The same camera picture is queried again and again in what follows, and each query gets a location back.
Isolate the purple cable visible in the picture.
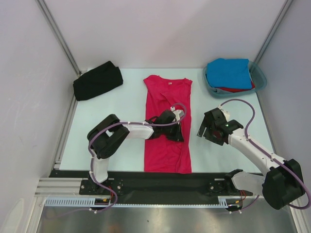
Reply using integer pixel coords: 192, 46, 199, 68
87, 102, 187, 216
218, 98, 311, 214

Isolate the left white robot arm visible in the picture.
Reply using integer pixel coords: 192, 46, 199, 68
87, 107, 187, 194

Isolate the left slotted cable duct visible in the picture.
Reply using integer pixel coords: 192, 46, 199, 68
45, 197, 110, 208

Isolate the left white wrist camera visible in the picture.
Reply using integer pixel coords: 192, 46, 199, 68
170, 106, 185, 122

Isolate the folded black t shirt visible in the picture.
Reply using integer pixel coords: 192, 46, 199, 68
73, 61, 123, 101

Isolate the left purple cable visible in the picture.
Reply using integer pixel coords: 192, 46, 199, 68
87, 102, 187, 216

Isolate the left aluminium corner post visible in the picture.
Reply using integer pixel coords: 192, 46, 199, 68
35, 0, 81, 77

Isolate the aluminium front frame rail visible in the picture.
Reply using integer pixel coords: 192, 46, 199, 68
34, 177, 300, 198

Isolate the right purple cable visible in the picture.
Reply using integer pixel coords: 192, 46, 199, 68
218, 98, 311, 214

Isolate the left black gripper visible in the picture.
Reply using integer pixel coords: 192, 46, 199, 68
161, 121, 184, 142

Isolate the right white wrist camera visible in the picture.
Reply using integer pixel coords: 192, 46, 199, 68
218, 105, 230, 121

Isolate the blue t shirt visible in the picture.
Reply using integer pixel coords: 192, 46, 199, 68
207, 58, 252, 90

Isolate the red t shirt in basket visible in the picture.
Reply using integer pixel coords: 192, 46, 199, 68
218, 81, 255, 93

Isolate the slotted cable duct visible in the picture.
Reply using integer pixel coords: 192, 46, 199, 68
45, 197, 110, 208
218, 196, 243, 208

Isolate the aluminium corner post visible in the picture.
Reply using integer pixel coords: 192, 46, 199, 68
35, 0, 81, 77
254, 0, 294, 64

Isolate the pink t shirt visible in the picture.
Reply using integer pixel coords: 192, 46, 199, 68
143, 75, 192, 174

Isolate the right aluminium corner post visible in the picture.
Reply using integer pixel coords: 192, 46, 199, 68
254, 0, 294, 64

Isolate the right slotted cable duct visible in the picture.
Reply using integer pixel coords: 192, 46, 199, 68
218, 196, 243, 208

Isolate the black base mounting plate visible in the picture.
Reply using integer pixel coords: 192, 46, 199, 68
50, 170, 253, 205

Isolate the teal plastic basket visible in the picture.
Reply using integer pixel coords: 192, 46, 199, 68
202, 61, 267, 99

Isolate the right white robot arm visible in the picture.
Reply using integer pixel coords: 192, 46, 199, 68
197, 108, 306, 210

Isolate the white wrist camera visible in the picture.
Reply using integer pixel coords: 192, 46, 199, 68
218, 105, 230, 121
170, 106, 185, 122

